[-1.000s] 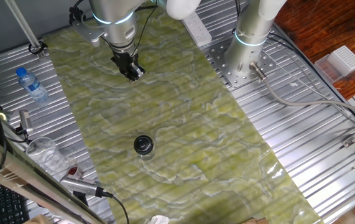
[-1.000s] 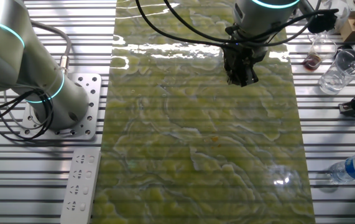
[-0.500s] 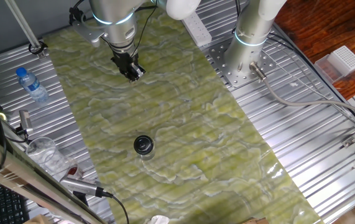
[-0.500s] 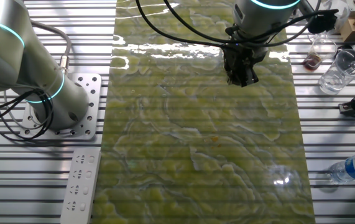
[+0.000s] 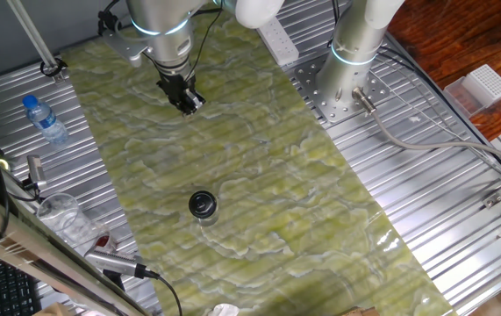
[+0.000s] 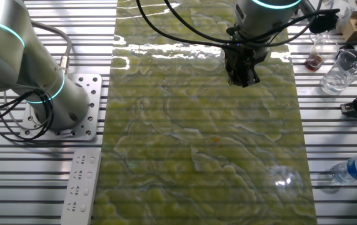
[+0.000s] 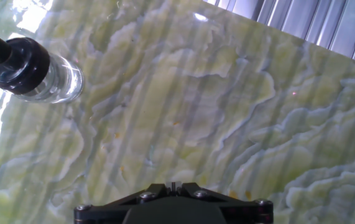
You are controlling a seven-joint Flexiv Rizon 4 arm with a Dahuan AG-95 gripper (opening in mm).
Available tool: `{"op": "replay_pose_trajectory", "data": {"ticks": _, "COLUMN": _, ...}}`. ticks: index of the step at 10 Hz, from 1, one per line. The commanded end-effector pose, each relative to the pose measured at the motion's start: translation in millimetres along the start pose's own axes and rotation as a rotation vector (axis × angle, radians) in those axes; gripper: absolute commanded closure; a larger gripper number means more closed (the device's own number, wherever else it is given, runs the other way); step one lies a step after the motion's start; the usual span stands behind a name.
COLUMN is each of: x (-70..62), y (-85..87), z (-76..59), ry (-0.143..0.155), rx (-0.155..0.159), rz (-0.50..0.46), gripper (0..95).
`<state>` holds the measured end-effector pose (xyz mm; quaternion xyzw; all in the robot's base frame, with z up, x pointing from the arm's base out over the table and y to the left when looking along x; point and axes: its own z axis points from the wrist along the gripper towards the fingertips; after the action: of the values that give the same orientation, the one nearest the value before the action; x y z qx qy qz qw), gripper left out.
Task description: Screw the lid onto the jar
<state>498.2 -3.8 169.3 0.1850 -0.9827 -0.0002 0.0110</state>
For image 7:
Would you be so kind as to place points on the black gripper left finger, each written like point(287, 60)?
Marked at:
point(102, 213)

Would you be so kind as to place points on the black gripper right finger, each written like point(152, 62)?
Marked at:
point(245, 213)

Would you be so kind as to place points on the small clear glass jar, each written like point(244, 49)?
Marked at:
point(62, 82)

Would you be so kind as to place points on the green marble pattern mat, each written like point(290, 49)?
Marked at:
point(180, 109)

